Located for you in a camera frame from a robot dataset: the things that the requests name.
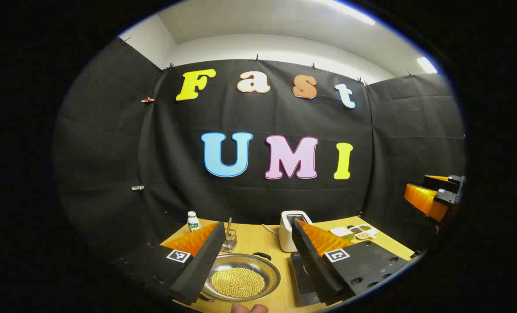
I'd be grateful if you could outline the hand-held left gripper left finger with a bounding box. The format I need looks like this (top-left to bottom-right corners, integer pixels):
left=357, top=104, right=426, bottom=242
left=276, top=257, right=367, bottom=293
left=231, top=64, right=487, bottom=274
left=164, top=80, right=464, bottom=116
left=110, top=222, right=227, bottom=306

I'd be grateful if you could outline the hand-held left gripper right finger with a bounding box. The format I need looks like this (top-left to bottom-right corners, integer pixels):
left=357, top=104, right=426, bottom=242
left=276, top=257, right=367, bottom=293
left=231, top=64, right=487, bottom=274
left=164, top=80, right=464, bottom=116
left=291, top=220, right=415, bottom=307

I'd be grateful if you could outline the black induction cooktop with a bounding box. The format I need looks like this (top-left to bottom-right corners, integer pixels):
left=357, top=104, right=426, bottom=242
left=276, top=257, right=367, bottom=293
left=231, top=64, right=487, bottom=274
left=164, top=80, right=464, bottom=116
left=290, top=253, right=324, bottom=306

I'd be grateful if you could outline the pile of yellow soybeans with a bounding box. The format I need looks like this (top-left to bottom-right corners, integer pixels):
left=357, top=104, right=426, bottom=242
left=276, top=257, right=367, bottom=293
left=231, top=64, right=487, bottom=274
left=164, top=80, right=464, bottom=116
left=210, top=267, right=266, bottom=299

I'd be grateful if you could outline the steel pot with black handles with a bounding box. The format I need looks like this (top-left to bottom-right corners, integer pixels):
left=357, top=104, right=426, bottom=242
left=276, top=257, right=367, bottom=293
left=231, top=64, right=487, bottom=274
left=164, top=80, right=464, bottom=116
left=200, top=252, right=281, bottom=303

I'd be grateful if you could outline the white toaster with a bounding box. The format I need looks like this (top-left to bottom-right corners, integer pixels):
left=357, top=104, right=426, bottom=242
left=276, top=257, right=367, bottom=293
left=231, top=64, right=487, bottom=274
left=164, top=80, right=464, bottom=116
left=279, top=210, right=313, bottom=253

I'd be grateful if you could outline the white divided dish of grains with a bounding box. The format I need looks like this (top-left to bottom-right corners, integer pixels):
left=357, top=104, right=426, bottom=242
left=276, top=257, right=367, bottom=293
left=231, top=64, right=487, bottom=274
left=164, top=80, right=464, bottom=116
left=347, top=224, right=378, bottom=240

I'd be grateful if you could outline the ceiling light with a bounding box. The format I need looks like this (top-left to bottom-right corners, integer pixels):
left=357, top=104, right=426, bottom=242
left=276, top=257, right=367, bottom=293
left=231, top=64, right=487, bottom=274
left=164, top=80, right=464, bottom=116
left=417, top=57, right=438, bottom=73

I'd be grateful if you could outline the black backdrop cloth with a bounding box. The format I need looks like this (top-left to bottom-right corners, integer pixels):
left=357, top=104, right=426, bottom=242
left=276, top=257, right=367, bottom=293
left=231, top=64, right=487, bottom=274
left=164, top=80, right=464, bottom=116
left=54, top=38, right=465, bottom=261

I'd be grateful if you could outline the metal wire utensil basket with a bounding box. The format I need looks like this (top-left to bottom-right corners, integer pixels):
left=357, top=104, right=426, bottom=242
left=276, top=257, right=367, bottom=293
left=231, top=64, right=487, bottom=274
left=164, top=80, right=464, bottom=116
left=220, top=233, right=238, bottom=253

